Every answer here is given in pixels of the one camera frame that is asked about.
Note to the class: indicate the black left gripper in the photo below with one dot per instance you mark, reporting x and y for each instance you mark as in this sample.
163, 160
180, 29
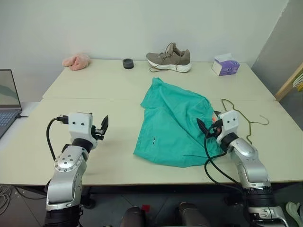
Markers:
97, 134

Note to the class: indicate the pink plush toy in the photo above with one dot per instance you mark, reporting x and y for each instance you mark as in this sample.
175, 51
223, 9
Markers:
77, 62

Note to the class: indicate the grey laptop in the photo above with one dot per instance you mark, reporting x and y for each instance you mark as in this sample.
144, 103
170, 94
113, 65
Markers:
7, 94

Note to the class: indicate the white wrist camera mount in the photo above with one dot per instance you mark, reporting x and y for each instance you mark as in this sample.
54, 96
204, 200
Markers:
79, 127
228, 123

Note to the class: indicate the black table leg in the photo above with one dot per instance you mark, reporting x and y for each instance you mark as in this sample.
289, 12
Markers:
88, 198

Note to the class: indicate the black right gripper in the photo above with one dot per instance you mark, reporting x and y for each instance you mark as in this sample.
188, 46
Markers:
217, 127

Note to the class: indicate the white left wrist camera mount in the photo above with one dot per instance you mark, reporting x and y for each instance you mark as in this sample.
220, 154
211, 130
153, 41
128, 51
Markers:
79, 127

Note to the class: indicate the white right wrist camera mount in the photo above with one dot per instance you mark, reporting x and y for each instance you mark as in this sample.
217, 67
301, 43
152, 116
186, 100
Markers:
228, 123

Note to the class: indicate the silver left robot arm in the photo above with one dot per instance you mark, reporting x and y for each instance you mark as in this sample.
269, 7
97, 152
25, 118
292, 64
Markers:
66, 165

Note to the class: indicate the small red object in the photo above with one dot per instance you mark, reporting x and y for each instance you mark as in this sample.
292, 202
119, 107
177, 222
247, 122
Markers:
146, 208

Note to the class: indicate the teal green shorts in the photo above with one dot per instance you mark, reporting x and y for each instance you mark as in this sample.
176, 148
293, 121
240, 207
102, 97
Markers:
165, 123

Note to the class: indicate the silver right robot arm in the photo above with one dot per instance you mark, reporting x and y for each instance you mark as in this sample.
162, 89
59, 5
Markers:
248, 160

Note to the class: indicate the purple and white tissue box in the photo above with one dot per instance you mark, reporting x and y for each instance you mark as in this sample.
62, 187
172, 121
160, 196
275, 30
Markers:
225, 67

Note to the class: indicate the light wooden frame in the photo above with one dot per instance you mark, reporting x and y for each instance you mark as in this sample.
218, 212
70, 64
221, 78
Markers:
287, 87

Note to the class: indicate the pale green object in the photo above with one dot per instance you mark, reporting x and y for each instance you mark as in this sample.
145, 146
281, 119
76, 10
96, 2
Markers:
294, 212

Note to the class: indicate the black round container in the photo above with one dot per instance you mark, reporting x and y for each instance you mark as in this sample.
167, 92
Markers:
128, 63

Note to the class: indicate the taupe sneaker with white sole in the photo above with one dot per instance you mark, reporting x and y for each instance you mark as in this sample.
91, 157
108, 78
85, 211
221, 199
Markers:
170, 59

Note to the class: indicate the dark rounded shape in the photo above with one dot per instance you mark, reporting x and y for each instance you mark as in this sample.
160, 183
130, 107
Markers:
133, 217
193, 215

